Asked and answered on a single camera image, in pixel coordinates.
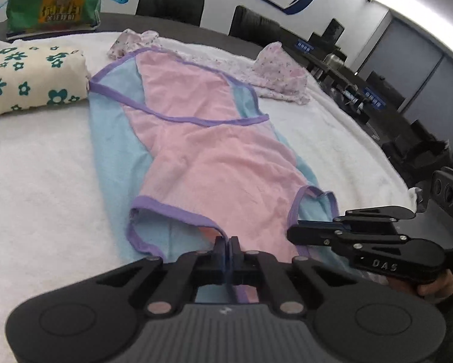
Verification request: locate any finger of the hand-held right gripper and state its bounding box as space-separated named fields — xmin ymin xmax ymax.
xmin=287 ymin=223 xmax=408 ymax=252
xmin=332 ymin=206 xmax=416 ymax=231

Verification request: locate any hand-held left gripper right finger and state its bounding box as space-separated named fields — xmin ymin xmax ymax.
xmin=229 ymin=236 xmax=359 ymax=316

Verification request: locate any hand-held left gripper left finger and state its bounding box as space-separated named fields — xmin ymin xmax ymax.
xmin=96 ymin=236 xmax=229 ymax=316

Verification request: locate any pink blue purple-trimmed garment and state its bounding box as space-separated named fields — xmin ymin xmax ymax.
xmin=88 ymin=47 xmax=338 ymax=305

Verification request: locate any person's right hand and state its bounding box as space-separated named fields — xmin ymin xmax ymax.
xmin=415 ymin=271 xmax=453 ymax=300

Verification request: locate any metal thermos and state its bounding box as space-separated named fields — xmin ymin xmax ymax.
xmin=323 ymin=54 xmax=348 ymax=75

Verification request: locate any pink floral ruffled garment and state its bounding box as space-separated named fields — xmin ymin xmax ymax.
xmin=107 ymin=29 xmax=311 ymax=104

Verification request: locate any white towel blanket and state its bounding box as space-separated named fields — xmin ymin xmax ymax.
xmin=0 ymin=30 xmax=420 ymax=363

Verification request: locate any white ceiling light strip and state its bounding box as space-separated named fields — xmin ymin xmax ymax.
xmin=353 ymin=0 xmax=453 ymax=65

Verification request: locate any black office chair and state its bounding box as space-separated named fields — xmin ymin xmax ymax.
xmin=136 ymin=0 xmax=205 ymax=28
xmin=229 ymin=5 xmax=282 ymax=45

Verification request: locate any cream green-flowered folded garment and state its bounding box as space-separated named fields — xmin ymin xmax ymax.
xmin=0 ymin=44 xmax=91 ymax=116

